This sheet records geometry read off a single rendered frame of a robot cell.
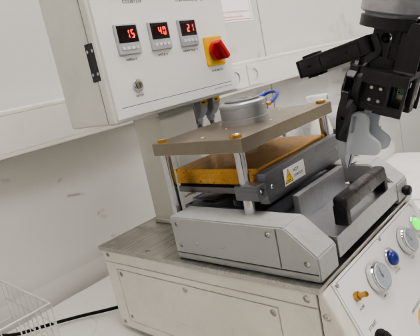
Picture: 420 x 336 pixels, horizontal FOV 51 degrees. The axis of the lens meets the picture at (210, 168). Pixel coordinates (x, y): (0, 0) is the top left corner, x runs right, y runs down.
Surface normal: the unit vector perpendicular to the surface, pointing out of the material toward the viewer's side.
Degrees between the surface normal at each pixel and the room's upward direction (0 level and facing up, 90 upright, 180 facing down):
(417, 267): 65
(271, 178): 90
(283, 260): 90
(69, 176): 90
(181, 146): 90
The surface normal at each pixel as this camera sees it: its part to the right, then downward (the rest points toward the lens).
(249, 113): 0.22, 0.17
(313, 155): 0.74, 0.00
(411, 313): 0.59, -0.41
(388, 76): -0.64, 0.29
